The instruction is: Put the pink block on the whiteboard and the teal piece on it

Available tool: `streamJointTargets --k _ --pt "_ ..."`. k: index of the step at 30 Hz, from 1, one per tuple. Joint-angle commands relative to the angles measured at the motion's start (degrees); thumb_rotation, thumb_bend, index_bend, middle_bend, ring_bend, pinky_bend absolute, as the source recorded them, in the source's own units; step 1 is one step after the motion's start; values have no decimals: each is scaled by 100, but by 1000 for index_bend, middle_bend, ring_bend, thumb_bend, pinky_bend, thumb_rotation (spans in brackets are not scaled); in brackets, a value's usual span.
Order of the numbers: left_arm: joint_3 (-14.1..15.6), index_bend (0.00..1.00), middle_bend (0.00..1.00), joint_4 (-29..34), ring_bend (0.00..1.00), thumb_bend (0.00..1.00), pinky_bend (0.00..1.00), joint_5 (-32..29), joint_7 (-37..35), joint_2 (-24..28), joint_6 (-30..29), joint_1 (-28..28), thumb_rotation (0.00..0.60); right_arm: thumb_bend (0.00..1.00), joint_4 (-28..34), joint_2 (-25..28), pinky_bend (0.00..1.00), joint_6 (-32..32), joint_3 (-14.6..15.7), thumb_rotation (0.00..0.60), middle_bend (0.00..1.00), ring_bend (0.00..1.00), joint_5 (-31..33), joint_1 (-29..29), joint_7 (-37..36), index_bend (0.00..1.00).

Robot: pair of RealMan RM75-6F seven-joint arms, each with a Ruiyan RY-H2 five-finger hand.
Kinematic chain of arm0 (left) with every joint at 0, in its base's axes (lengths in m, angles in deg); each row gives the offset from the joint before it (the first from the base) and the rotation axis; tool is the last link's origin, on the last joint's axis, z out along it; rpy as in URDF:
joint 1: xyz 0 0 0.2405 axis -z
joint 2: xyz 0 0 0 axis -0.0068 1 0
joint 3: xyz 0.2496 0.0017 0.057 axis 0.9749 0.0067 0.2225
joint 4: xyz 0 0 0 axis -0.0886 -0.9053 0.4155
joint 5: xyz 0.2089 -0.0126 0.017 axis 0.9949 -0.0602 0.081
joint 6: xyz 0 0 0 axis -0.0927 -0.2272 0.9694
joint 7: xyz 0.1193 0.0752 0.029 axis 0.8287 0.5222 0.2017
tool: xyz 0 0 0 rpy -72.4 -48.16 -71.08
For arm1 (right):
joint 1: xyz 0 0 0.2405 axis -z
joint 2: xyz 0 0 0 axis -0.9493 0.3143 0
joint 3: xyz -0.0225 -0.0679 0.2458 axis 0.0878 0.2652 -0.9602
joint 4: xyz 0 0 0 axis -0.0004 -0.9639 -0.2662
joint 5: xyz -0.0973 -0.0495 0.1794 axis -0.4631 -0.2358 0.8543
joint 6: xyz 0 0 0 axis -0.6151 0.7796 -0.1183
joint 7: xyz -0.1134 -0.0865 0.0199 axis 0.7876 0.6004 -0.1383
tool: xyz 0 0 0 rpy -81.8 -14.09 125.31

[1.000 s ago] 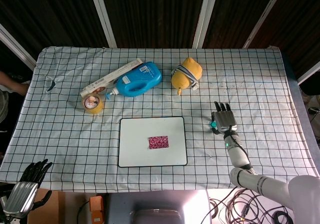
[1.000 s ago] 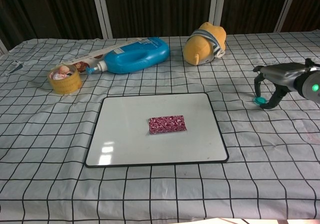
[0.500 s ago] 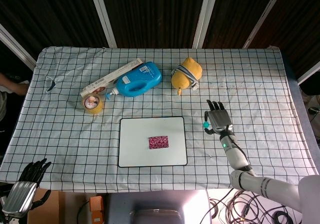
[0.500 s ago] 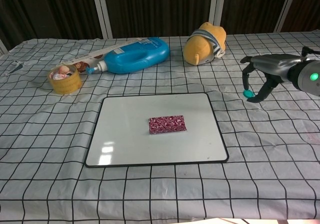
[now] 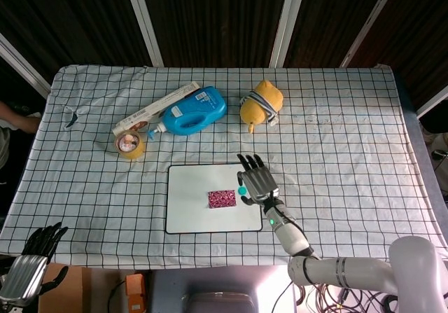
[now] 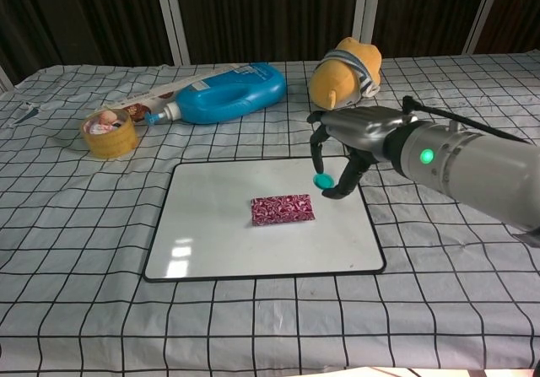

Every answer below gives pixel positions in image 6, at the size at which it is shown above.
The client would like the white board with black rim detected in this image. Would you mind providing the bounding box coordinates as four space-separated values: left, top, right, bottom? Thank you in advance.
142 155 387 284

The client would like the white black checkered tablecloth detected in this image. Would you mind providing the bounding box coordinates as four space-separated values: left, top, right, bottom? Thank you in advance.
0 51 540 377

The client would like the small teal disc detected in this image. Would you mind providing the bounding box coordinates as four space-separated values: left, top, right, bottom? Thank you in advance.
312 173 336 191

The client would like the small pink patterned packet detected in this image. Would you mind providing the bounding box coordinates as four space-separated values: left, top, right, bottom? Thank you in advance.
250 192 316 228

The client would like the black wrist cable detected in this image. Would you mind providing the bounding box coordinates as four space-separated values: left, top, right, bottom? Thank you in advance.
401 95 531 144

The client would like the yellow tape roll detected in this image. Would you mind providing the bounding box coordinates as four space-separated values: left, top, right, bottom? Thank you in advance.
80 107 139 159

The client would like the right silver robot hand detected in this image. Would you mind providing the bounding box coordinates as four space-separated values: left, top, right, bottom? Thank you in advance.
306 105 417 201

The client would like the white metal frame post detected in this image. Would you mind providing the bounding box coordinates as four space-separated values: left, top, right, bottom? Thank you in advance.
352 0 383 54
152 0 191 66
462 0 505 56
0 64 14 94

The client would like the yellow plush toy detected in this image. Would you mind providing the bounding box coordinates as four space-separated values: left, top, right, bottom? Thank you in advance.
308 36 383 111

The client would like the long white cardboard box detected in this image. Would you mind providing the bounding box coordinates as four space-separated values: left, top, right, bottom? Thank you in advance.
100 62 241 123

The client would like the blue detergent bottle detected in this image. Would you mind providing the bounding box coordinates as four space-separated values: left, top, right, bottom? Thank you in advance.
145 62 288 126

